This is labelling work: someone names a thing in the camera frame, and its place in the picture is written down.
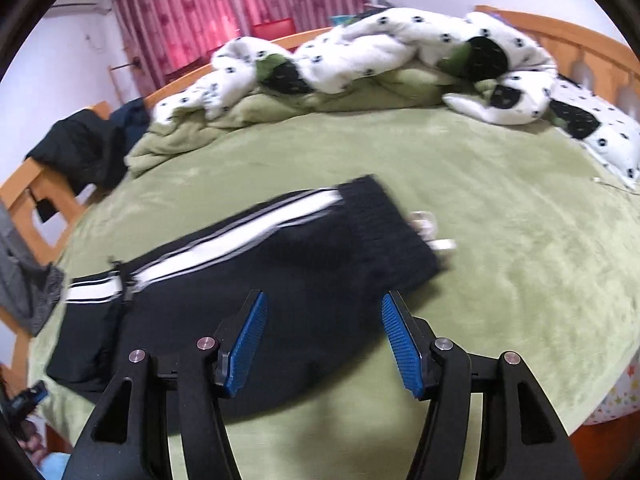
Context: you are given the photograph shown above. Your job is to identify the white air conditioner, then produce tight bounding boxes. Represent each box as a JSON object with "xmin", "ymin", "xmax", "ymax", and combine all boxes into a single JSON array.
[{"xmin": 50, "ymin": 0, "xmax": 113, "ymax": 16}]

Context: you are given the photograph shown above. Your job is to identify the white floral green-lined quilt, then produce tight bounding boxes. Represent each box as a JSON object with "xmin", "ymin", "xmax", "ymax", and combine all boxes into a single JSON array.
[{"xmin": 124, "ymin": 7, "xmax": 561, "ymax": 176}]

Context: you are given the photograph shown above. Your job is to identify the white floral pillow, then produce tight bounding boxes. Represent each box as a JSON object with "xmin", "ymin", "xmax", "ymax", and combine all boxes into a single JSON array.
[{"xmin": 547, "ymin": 75, "xmax": 640, "ymax": 186}]

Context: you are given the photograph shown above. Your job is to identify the wooden bed frame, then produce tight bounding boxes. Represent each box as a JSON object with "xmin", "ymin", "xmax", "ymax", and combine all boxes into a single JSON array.
[{"xmin": 0, "ymin": 5, "xmax": 640, "ymax": 480}]

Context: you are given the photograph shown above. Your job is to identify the grey jeans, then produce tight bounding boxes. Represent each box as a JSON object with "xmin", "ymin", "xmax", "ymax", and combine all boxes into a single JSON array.
[{"xmin": 0, "ymin": 200, "xmax": 66, "ymax": 336}]

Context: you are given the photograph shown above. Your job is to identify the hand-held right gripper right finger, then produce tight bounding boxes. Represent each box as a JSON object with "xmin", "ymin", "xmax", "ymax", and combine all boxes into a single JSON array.
[{"xmin": 381, "ymin": 290, "xmax": 586, "ymax": 480}]

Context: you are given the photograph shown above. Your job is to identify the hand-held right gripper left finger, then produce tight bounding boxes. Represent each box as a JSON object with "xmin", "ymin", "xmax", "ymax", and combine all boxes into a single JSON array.
[{"xmin": 61, "ymin": 289, "xmax": 269, "ymax": 480}]

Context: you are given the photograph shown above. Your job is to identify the star-print sheet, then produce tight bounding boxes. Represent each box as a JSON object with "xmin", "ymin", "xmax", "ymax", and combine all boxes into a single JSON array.
[{"xmin": 582, "ymin": 365, "xmax": 633, "ymax": 426}]

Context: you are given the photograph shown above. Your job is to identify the red chair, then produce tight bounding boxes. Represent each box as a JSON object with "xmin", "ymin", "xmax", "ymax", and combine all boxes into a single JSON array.
[{"xmin": 252, "ymin": 17, "xmax": 296, "ymax": 41}]

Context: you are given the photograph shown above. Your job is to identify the black jacket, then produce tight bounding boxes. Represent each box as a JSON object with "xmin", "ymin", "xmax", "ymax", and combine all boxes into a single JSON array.
[{"xmin": 27, "ymin": 107, "xmax": 126, "ymax": 196}]

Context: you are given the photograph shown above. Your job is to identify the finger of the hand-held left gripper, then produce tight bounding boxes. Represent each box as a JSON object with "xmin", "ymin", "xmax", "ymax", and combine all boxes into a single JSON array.
[{"xmin": 6, "ymin": 380, "xmax": 48, "ymax": 413}]

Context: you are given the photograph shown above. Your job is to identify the green fleece bed sheet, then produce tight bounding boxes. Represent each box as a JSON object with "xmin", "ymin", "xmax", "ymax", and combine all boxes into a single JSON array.
[{"xmin": 27, "ymin": 110, "xmax": 640, "ymax": 480}]

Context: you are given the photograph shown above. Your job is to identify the wooden coat rack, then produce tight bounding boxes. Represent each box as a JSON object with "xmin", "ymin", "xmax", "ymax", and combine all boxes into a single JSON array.
[{"xmin": 107, "ymin": 57, "xmax": 146, "ymax": 101}]

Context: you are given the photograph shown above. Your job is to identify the black pants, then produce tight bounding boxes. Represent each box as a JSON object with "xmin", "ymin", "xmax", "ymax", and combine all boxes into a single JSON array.
[{"xmin": 45, "ymin": 174, "xmax": 457, "ymax": 436}]

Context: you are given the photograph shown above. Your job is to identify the white cable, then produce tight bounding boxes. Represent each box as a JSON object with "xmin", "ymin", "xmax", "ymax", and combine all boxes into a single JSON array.
[{"xmin": 592, "ymin": 175, "xmax": 632, "ymax": 192}]

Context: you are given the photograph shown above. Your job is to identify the navy garment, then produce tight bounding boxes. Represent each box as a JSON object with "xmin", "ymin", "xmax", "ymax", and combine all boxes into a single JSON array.
[{"xmin": 110, "ymin": 97, "xmax": 151, "ymax": 146}]

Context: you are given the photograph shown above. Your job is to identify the person's left hand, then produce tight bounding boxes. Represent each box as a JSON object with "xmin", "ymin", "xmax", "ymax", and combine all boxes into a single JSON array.
[{"xmin": 22, "ymin": 420, "xmax": 50, "ymax": 467}]

